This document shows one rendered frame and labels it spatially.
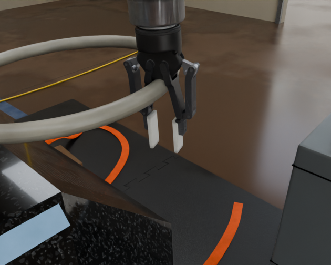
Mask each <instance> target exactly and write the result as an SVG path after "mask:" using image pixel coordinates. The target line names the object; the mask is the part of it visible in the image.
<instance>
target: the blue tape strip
mask: <svg viewBox="0 0 331 265"><path fill-rule="evenodd" d="M69 226H70V224H69V222H68V220H67V218H66V216H65V214H64V213H63V211H62V209H61V207H60V205H59V204H57V205H55V206H53V207H52V208H50V209H48V210H46V211H44V212H42V213H41V214H39V215H37V216H35V217H33V218H31V219H30V220H28V221H26V222H24V223H22V224H21V225H19V226H17V227H15V228H13V229H12V230H10V231H8V232H6V233H4V234H2V235H1V236H0V265H5V264H7V263H9V262H10V261H12V260H14V259H15V258H17V257H19V256H20V255H22V254H23V253H25V252H27V251H28V250H30V249H32V248H33V247H35V246H37V245H39V244H40V243H42V242H44V241H45V240H47V239H49V238H50V237H52V236H54V235H55V234H57V233H59V232H60V231H62V230H64V229H65V228H67V227H69Z"/></svg>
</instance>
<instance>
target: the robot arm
mask: <svg viewBox="0 0 331 265"><path fill-rule="evenodd" d="M127 3H128V12H129V21H130V23H131V24H132V25H134V26H136V28H135V35H136V44H137V49H138V53H137V56H136V57H130V58H129V59H127V60H126V61H124V62H123V65H124V67H125V69H126V71H127V73H128V79H129V87H130V94H133V93H135V92H137V91H138V90H140V89H142V83H141V75H140V69H139V67H140V66H141V67H142V68H143V70H144V71H145V76H144V83H145V85H144V86H145V87H146V86H147V85H148V84H150V83H151V82H153V81H154V80H155V79H161V80H164V83H165V85H166V86H167V88H168V91H169V95H170V98H171V102H172V106H173V109H174V113H175V118H174V119H173V121H172V125H173V143H174V152H175V153H178V152H179V150H180V149H181V148H182V146H183V135H184V134H185V133H186V131H187V119H188V120H190V119H191V118H192V117H193V116H194V115H195V113H196V75H197V72H198V70H199V67H200V64H199V63H198V62H194V63H192V62H190V61H188V60H185V58H184V55H183V53H182V38H181V25H180V24H179V23H180V22H182V21H183V20H184V19H185V3H184V0H127ZM181 66H182V67H183V72H184V75H186V76H185V103H184V99H183V95H182V91H181V87H180V84H179V75H178V70H179V69H180V68H181ZM153 109H154V107H153V103H152V104H151V105H149V106H147V107H146V108H144V109H142V110H140V111H139V112H140V113H142V115H143V122H144V128H145V129H146V130H148V134H149V144H150V148H154V147H155V145H156V144H157V143H158V142H159V131H158V119H157V111H156V110H153ZM152 110H153V111H152Z"/></svg>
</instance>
